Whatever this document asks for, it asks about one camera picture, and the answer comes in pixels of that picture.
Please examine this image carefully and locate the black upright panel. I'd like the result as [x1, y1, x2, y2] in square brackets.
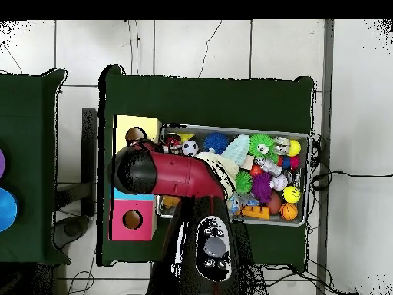
[81, 107, 97, 216]

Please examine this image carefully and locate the black and white soccer ball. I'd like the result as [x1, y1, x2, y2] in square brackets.
[181, 139, 200, 157]

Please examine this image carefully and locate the black power cable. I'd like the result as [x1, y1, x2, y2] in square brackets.
[311, 170, 393, 180]

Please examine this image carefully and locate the orange toy basketball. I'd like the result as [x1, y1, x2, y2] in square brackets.
[279, 202, 299, 221]

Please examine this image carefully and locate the large blue ball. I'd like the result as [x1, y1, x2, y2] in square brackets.
[0, 187, 18, 232]

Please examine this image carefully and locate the yellow smiley ball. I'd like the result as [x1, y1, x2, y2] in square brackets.
[282, 185, 302, 204]

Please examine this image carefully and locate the purple spiky ball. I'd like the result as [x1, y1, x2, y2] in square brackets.
[250, 171, 274, 204]

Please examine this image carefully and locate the small green spiky ball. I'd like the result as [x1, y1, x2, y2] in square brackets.
[234, 169, 253, 195]

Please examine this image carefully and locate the cream knitted cloth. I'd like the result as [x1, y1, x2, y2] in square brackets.
[194, 151, 240, 199]

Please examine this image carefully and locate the wooden box with three holes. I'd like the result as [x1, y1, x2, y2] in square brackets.
[108, 114, 163, 242]

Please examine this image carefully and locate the metal mesh bin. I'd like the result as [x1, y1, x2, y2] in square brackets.
[154, 123, 312, 227]

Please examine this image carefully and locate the blue spiky ball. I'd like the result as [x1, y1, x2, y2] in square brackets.
[203, 132, 230, 155]

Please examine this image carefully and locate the mint knitted cloth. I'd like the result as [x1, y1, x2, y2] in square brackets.
[221, 134, 251, 165]

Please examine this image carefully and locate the thin black floor cable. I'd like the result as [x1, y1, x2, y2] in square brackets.
[197, 19, 223, 78]

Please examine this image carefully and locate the dark grey stand base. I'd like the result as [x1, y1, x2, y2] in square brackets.
[53, 214, 90, 250]

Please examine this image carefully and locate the crushed red soda can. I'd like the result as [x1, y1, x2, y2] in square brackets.
[165, 133, 183, 154]

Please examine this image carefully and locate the dark green table cloth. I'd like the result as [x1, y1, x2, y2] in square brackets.
[97, 63, 315, 271]
[0, 68, 71, 266]

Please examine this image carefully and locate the green fuzzy ball with eyes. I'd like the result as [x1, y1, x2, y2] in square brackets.
[247, 133, 279, 164]

